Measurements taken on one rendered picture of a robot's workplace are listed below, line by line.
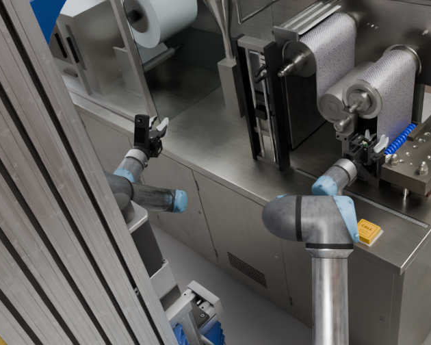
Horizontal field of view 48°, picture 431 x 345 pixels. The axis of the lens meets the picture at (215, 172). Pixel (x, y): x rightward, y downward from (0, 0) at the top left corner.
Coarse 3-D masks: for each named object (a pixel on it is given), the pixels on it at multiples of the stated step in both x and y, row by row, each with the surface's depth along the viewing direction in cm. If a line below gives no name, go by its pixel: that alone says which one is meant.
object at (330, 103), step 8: (360, 64) 182; (368, 64) 180; (352, 72) 178; (360, 72) 177; (344, 80) 175; (336, 88) 172; (320, 96) 174; (328, 96) 172; (336, 96) 169; (320, 104) 177; (328, 104) 173; (336, 104) 172; (344, 104) 168; (328, 112) 176; (336, 112) 173; (336, 120) 176
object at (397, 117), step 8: (408, 88) 170; (400, 96) 167; (408, 96) 172; (392, 104) 165; (400, 104) 170; (408, 104) 175; (384, 112) 163; (392, 112) 167; (400, 112) 172; (408, 112) 178; (384, 120) 165; (392, 120) 170; (400, 120) 175; (408, 120) 180; (384, 128) 167; (392, 128) 172; (400, 128) 177; (392, 136) 175
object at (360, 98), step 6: (354, 90) 160; (360, 90) 159; (354, 96) 160; (360, 96) 158; (366, 96) 158; (354, 102) 162; (360, 102) 160; (366, 102) 158; (360, 108) 161; (366, 108) 159
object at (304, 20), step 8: (320, 0) 178; (328, 0) 176; (344, 0) 176; (312, 8) 176; (320, 8) 174; (328, 8) 171; (336, 8) 174; (296, 16) 171; (304, 16) 169; (312, 16) 173; (320, 16) 169; (288, 24) 169; (296, 24) 167; (304, 24) 165; (312, 24) 168; (280, 32) 166; (288, 32) 164; (296, 32) 162; (296, 40) 163
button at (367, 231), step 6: (360, 222) 164; (366, 222) 163; (360, 228) 162; (366, 228) 162; (372, 228) 161; (378, 228) 161; (360, 234) 160; (366, 234) 160; (372, 234) 159; (366, 240) 159; (372, 240) 160
